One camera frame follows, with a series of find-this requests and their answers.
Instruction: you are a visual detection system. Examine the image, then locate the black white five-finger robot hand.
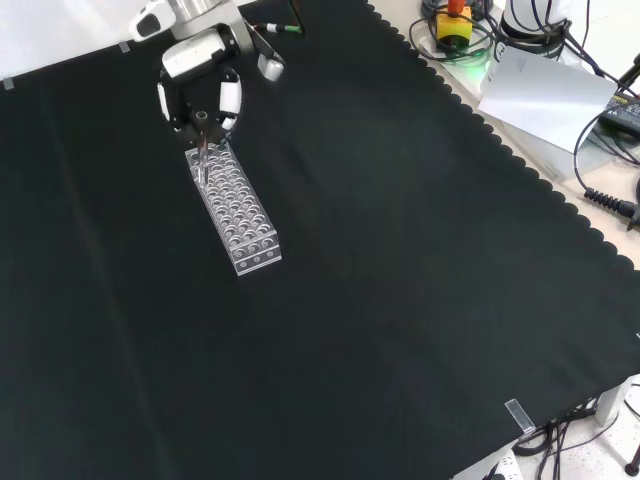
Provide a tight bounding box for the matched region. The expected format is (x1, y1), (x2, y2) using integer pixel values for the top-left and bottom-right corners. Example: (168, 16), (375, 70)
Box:
(156, 19), (287, 149)

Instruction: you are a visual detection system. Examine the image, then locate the clear glass test tube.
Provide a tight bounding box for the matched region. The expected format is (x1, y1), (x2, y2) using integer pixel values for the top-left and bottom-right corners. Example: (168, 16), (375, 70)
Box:
(195, 110), (210, 185)

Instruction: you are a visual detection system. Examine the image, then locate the clear test tube rack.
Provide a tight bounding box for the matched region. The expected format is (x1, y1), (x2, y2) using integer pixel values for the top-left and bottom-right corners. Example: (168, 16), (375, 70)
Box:
(184, 142), (283, 278)

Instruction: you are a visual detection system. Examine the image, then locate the yellow stop button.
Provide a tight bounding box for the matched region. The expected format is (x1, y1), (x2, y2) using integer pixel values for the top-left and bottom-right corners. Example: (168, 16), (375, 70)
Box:
(433, 0), (474, 52)

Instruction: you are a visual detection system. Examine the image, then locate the black bench cloth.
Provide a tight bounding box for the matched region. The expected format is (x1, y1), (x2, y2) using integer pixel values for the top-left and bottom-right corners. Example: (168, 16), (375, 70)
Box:
(0, 0), (640, 480)

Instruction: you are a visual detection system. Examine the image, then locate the black power adapter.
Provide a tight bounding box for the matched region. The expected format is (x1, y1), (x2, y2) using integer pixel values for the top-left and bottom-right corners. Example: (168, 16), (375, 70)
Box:
(598, 92), (640, 135)

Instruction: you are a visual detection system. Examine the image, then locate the black tripod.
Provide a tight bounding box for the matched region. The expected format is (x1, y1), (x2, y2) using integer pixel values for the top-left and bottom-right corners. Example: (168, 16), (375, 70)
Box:
(615, 52), (640, 94)

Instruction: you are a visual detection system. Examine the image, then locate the clear tape strip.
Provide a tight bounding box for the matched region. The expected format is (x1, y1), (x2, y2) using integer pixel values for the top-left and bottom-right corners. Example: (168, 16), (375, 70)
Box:
(504, 398), (536, 437)

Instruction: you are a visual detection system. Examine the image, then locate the white power strip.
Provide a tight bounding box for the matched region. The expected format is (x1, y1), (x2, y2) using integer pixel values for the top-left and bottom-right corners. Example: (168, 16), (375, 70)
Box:
(485, 448), (522, 480)

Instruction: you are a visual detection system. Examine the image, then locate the grey table leg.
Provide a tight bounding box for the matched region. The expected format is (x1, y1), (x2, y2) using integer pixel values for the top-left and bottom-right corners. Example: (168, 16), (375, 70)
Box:
(593, 383), (622, 427)

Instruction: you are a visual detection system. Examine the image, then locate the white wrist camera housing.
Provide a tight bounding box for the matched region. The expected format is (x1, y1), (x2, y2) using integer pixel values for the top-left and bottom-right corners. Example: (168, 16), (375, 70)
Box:
(128, 0), (178, 44)

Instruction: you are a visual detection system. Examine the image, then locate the black cable with green connector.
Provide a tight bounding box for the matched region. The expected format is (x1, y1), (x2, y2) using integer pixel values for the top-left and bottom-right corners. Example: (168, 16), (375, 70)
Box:
(251, 21), (307, 36)

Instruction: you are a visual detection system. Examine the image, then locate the black cable with ribbed plug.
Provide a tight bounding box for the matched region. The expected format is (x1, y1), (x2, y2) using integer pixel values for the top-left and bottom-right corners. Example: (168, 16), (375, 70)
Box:
(572, 110), (640, 232)

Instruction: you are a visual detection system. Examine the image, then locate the black floor cable bundle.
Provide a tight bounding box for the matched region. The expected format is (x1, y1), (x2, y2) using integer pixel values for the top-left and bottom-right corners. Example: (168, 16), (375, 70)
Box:
(513, 407), (604, 457)

